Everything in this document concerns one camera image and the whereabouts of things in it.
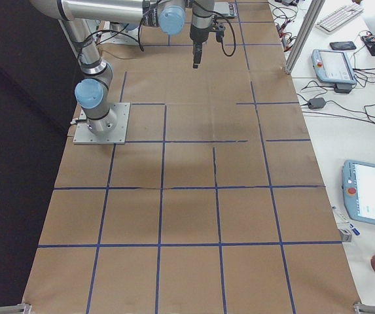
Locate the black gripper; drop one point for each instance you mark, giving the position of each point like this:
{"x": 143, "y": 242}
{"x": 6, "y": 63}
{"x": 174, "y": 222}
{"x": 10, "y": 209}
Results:
{"x": 196, "y": 35}

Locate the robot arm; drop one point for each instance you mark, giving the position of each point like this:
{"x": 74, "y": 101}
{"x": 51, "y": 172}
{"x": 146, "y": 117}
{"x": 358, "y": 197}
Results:
{"x": 200, "y": 27}
{"x": 91, "y": 93}

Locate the white digital kitchen scale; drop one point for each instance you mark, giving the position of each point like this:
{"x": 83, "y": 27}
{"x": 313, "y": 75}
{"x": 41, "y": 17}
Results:
{"x": 226, "y": 9}

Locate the black power adapter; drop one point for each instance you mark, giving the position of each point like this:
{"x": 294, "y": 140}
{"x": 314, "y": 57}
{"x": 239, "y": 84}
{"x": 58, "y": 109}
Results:
{"x": 316, "y": 103}

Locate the white keyboard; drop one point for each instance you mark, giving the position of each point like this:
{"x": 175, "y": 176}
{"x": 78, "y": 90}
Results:
{"x": 338, "y": 18}

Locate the teach pendant tablet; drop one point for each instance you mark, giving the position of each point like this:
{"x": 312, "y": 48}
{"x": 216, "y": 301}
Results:
{"x": 332, "y": 66}
{"x": 358, "y": 184}

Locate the black smartphone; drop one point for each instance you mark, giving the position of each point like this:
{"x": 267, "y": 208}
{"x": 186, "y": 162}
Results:
{"x": 342, "y": 45}

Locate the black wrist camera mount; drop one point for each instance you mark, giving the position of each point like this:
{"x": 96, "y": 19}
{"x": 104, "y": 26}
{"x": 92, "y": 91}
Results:
{"x": 218, "y": 29}

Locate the aluminium frame post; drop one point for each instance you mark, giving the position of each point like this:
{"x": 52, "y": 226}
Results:
{"x": 303, "y": 34}

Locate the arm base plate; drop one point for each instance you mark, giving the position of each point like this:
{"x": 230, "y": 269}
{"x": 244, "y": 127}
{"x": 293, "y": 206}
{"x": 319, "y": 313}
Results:
{"x": 110, "y": 130}

